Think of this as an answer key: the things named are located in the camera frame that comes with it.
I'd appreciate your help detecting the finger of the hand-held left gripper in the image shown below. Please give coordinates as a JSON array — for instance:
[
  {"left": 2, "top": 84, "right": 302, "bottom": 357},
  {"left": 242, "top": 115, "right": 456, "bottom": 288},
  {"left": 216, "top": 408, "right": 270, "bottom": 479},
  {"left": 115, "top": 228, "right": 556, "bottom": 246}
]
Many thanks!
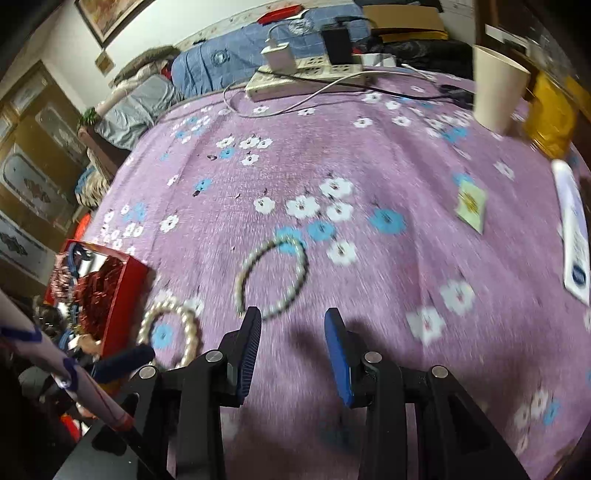
[{"left": 93, "top": 344, "right": 156, "bottom": 385}]

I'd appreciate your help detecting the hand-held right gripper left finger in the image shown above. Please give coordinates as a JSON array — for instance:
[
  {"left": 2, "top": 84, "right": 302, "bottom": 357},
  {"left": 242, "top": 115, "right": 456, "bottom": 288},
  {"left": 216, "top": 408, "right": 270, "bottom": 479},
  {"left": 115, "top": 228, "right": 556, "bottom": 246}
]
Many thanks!
[{"left": 53, "top": 306, "right": 263, "bottom": 480}]

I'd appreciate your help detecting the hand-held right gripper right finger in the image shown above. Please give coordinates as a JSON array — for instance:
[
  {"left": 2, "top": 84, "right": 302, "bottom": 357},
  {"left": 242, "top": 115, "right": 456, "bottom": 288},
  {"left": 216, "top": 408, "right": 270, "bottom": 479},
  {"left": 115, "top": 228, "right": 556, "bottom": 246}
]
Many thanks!
[{"left": 324, "top": 308, "right": 532, "bottom": 480}]

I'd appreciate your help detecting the red jewelry box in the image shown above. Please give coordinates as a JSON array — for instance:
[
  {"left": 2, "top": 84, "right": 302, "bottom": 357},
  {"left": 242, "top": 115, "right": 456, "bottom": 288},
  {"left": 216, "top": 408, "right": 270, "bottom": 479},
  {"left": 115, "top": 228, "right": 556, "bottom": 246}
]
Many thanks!
[{"left": 46, "top": 239, "right": 150, "bottom": 359}]

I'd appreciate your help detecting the large pearl bracelet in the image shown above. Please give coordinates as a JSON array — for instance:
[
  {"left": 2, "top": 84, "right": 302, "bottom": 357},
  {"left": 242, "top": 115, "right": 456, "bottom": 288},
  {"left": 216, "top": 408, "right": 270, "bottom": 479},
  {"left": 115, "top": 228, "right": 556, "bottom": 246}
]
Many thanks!
[{"left": 137, "top": 298, "right": 203, "bottom": 370}]

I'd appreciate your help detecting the small pearl bracelet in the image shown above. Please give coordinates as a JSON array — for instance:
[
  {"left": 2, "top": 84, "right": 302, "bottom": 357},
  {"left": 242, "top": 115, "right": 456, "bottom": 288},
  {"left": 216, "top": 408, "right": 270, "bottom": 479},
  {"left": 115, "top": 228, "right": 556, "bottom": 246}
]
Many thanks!
[{"left": 235, "top": 234, "right": 309, "bottom": 320}]

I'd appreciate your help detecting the red sparkly scrunchie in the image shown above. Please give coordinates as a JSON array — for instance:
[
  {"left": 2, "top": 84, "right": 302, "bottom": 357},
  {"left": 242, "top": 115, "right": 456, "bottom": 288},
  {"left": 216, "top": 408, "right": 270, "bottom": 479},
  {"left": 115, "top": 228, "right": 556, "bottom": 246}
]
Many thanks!
[{"left": 75, "top": 257, "right": 126, "bottom": 334}]

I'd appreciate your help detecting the carved wooden wardrobe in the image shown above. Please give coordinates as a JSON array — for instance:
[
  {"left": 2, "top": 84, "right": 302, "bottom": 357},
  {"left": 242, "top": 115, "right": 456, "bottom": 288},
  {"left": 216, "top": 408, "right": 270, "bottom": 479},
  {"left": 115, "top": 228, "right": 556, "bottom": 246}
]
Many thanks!
[{"left": 0, "top": 60, "right": 94, "bottom": 288}]

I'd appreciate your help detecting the purple floral blanket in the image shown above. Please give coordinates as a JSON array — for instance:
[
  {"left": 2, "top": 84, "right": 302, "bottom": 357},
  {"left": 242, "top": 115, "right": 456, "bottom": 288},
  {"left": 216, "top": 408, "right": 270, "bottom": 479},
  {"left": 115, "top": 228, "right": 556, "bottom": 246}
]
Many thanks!
[{"left": 76, "top": 67, "right": 591, "bottom": 480}]

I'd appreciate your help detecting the small green yellow packet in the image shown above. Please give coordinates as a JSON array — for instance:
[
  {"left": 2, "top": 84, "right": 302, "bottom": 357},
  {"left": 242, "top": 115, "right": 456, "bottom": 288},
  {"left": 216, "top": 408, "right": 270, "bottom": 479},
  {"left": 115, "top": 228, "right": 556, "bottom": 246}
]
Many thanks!
[{"left": 455, "top": 178, "right": 489, "bottom": 234}]

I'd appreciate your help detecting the grey jacket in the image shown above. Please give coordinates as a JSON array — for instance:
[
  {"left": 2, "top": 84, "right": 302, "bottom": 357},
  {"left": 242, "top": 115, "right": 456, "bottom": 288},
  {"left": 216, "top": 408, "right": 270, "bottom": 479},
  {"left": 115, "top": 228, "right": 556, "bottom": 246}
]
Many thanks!
[{"left": 95, "top": 74, "right": 184, "bottom": 151}]

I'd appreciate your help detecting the white power strip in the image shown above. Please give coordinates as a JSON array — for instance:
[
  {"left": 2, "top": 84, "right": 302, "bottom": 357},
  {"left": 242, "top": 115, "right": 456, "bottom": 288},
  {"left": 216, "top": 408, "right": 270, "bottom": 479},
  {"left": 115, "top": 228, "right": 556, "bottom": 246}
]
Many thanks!
[{"left": 245, "top": 58, "right": 366, "bottom": 100}]

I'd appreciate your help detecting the blue striped pillow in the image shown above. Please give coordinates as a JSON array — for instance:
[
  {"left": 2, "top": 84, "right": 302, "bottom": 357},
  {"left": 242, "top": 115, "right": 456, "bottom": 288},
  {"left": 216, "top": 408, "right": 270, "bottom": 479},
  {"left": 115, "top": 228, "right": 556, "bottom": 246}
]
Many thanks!
[{"left": 171, "top": 4, "right": 371, "bottom": 100}]

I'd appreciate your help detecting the white charger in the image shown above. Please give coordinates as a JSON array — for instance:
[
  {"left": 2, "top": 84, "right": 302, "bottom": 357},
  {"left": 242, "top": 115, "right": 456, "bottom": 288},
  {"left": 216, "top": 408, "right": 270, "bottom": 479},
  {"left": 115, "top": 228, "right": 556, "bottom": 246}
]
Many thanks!
[{"left": 261, "top": 42, "right": 297, "bottom": 74}]

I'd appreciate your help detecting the olive jacket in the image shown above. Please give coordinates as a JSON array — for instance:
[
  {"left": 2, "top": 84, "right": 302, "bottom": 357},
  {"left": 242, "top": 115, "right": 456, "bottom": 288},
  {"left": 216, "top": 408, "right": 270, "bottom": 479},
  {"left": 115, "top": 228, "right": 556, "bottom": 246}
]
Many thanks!
[{"left": 111, "top": 45, "right": 182, "bottom": 86}]

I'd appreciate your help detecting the cream paper cup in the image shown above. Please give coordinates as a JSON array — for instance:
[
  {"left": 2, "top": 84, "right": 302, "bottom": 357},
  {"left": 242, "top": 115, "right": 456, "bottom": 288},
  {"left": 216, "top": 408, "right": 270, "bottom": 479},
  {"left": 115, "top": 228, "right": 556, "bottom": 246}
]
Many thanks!
[{"left": 472, "top": 45, "right": 532, "bottom": 135}]

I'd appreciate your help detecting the black power adapter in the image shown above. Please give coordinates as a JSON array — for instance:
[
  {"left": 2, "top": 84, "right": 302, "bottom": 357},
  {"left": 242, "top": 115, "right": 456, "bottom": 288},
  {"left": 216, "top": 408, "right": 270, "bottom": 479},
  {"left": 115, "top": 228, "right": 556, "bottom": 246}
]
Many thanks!
[{"left": 321, "top": 25, "right": 354, "bottom": 66}]

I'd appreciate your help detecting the black bag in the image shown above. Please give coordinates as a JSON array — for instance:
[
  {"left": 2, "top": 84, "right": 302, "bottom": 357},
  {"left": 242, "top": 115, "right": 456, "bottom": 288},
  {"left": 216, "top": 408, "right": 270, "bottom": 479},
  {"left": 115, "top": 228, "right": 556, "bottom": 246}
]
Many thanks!
[{"left": 369, "top": 38, "right": 477, "bottom": 75}]

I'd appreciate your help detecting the yellow bag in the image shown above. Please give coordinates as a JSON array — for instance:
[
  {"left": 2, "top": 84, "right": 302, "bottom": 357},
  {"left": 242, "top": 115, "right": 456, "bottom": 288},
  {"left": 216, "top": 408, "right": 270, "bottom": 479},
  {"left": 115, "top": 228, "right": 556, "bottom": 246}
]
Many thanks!
[{"left": 526, "top": 71, "right": 591, "bottom": 160}]

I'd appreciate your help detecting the cardboard box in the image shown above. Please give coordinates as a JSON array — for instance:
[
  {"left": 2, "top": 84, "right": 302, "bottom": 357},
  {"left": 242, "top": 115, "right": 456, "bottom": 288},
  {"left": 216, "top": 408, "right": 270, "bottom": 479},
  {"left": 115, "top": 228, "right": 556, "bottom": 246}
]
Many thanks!
[{"left": 362, "top": 4, "right": 450, "bottom": 40}]

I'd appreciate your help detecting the dark wooden cabinet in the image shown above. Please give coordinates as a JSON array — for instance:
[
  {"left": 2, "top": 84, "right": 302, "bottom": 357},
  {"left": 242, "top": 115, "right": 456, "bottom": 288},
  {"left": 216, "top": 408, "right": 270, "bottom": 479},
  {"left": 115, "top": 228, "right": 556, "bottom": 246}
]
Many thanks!
[{"left": 475, "top": 0, "right": 591, "bottom": 93}]

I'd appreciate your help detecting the white cable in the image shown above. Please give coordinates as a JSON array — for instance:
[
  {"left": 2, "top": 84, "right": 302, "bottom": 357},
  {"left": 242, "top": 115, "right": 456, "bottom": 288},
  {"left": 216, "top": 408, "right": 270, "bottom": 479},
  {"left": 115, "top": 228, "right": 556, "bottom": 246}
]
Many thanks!
[{"left": 223, "top": 69, "right": 435, "bottom": 117}]

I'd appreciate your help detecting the black cable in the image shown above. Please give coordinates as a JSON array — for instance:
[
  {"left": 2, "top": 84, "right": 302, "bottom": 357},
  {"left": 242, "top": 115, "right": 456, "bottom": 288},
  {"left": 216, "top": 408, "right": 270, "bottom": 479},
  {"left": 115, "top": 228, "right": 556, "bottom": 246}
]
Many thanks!
[{"left": 295, "top": 76, "right": 474, "bottom": 110}]

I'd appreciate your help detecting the framed wall picture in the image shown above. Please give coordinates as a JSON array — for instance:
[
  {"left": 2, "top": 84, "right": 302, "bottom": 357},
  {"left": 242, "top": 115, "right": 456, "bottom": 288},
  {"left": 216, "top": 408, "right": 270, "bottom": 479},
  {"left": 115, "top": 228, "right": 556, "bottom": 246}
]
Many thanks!
[{"left": 74, "top": 0, "right": 149, "bottom": 48}]

